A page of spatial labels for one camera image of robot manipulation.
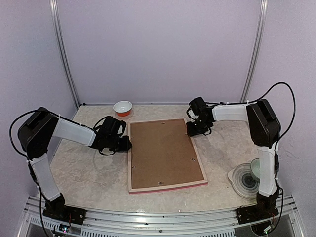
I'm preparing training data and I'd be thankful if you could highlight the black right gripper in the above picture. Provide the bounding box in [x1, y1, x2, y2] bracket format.
[187, 117, 211, 136]

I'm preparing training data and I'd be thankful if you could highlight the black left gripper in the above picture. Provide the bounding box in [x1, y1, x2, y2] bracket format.
[107, 135, 132, 152]

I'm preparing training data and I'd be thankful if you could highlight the pink wooden picture frame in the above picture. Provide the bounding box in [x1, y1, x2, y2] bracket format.
[127, 118, 209, 195]

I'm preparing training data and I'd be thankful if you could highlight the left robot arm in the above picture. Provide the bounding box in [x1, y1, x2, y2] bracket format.
[17, 107, 132, 220]

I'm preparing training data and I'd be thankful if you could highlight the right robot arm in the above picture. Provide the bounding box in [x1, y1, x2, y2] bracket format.
[186, 97, 281, 219]

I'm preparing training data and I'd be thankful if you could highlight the orange white bowl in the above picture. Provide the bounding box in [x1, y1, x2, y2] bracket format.
[113, 101, 133, 117]

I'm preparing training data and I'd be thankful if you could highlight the green ceramic bowl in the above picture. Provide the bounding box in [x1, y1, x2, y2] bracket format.
[250, 158, 260, 182]

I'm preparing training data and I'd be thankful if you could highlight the white swirl plate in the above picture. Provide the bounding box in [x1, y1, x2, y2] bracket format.
[228, 163, 259, 200]

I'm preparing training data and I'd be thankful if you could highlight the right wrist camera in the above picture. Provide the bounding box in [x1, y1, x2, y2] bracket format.
[186, 108, 196, 121]

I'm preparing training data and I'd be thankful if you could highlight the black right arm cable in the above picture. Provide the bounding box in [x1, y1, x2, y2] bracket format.
[204, 82, 296, 223]

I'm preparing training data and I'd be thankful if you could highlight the aluminium front rail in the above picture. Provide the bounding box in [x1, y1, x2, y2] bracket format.
[17, 196, 307, 237]

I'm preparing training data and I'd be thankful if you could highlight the right aluminium corner post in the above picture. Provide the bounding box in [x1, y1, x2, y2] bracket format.
[240, 0, 269, 102]

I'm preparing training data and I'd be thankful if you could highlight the aluminium corner post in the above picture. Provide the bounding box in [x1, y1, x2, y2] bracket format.
[49, 0, 81, 109]
[240, 0, 269, 102]

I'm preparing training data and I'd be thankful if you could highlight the left aluminium corner post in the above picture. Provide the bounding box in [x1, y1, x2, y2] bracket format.
[49, 0, 81, 109]

